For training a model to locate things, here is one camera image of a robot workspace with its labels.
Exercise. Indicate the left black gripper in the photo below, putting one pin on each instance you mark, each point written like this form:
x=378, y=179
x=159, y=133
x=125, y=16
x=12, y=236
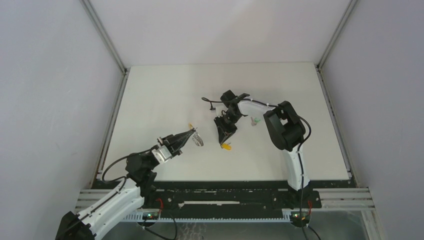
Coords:
x=172, y=142

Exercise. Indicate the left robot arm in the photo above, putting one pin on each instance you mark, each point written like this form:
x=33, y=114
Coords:
x=95, y=221

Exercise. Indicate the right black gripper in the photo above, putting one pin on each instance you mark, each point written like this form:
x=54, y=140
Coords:
x=225, y=132

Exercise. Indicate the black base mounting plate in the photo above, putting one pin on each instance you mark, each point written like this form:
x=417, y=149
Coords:
x=257, y=195

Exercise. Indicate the key with yellow tag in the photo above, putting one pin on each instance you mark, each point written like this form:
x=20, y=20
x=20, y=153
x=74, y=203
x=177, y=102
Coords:
x=226, y=146

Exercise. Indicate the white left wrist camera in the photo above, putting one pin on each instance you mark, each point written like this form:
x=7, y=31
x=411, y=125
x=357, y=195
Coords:
x=162, y=154

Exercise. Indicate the key with green tag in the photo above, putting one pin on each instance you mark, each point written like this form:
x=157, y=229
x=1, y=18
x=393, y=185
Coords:
x=255, y=121

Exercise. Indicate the large keyring with yellow grip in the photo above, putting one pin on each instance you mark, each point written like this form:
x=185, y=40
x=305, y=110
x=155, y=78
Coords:
x=196, y=138

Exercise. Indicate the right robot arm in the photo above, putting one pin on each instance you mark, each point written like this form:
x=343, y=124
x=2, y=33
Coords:
x=285, y=128

